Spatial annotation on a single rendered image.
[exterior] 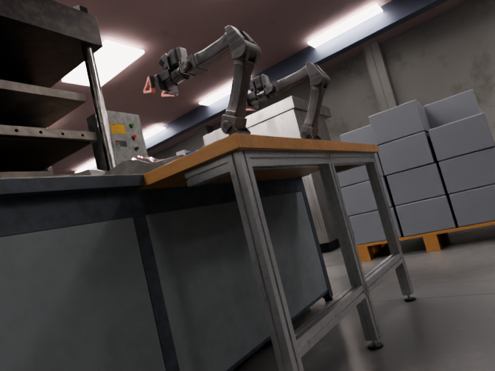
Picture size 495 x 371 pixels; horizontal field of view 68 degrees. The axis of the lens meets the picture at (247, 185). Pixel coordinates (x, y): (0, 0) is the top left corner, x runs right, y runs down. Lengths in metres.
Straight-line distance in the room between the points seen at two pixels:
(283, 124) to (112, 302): 3.77
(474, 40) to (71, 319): 7.42
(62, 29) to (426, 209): 2.79
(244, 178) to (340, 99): 7.25
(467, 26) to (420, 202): 5.06
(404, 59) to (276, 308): 7.18
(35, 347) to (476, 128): 2.95
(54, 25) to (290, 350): 2.01
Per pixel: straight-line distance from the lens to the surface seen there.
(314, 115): 1.82
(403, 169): 3.22
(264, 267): 0.97
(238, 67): 1.32
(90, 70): 2.42
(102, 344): 1.13
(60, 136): 2.19
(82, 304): 1.09
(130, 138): 2.54
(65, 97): 2.35
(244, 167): 0.97
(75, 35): 2.43
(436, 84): 7.69
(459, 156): 3.20
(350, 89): 8.11
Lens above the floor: 0.56
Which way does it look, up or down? 6 degrees up
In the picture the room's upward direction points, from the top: 14 degrees counter-clockwise
